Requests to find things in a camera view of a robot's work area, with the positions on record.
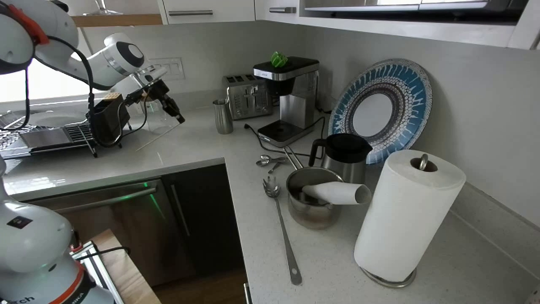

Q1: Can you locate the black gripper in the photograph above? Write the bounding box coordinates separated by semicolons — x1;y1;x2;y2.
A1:
124;79;185;123

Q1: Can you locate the silver metal cup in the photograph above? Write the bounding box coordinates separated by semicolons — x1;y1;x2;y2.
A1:
212;99;232;133

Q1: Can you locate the silver toaster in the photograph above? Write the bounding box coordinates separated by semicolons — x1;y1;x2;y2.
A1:
222;74;273;119

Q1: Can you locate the small metal utensil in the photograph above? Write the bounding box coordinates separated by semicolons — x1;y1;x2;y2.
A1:
254;153;286;173

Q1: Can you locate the dark drawer cabinet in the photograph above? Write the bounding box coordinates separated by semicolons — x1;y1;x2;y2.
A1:
33;163;242;285

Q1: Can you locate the black silver coffee machine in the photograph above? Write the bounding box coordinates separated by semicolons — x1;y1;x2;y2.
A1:
253;57;318;146

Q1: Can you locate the long steel slotted spoon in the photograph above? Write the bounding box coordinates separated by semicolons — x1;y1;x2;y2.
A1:
263;175;302;285

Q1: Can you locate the steel pot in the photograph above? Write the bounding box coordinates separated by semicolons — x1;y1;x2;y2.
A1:
285;167;340;229

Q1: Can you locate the blue white decorative plate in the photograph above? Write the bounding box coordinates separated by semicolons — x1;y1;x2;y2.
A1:
327;58;431;163

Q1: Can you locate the paper towel roll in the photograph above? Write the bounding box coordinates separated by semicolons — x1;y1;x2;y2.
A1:
354;150;465;286

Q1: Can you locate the wall outlet plate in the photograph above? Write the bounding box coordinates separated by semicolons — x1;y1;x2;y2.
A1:
146;57;183;80

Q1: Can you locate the silver cabinet handle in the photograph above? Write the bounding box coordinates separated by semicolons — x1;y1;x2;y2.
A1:
167;9;214;16

